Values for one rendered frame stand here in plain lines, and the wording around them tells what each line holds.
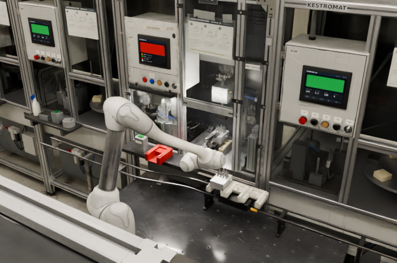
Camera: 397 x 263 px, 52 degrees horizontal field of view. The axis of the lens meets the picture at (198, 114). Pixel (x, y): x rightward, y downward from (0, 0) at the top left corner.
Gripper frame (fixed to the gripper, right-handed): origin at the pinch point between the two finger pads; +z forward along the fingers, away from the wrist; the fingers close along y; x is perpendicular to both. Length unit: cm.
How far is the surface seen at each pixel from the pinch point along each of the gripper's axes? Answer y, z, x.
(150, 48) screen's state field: 62, -15, 40
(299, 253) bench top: -34, -40, -75
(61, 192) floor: -103, -8, 167
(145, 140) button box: -2.0, -24.5, 43.0
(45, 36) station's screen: 57, -15, 139
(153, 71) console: 46, -13, 41
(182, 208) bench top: -34, -39, 3
